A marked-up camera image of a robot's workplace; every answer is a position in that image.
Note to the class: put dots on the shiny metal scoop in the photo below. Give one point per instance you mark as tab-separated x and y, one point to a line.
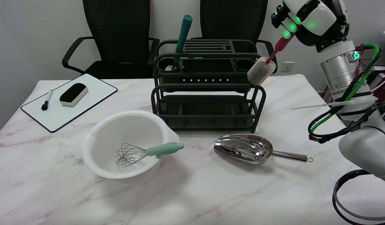
242	148

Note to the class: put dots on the black and white eraser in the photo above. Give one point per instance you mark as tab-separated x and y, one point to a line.
73	93

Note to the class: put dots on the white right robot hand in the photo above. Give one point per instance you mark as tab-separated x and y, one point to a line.
317	18

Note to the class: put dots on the white mixing bowl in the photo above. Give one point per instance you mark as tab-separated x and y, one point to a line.
126	128

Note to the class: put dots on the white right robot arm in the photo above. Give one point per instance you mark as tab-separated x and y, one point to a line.
339	72

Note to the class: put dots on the black mesh office chair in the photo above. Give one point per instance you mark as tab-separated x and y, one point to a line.
117	31
233	18

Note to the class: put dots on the dark green dish rack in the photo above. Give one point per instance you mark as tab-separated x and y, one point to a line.
208	109

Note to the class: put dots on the small whiteboard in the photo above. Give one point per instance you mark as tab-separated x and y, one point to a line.
86	97

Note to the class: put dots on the red and white book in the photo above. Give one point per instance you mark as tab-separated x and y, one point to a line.
381	82

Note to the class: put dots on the white wall socket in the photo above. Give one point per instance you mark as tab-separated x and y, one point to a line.
287	66

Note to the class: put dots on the white zip tie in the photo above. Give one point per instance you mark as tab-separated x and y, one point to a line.
311	105

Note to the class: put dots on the black whiteboard marker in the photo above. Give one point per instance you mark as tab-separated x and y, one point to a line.
47	100

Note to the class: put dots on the pink sponge bottle brush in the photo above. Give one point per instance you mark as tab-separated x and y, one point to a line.
261	72

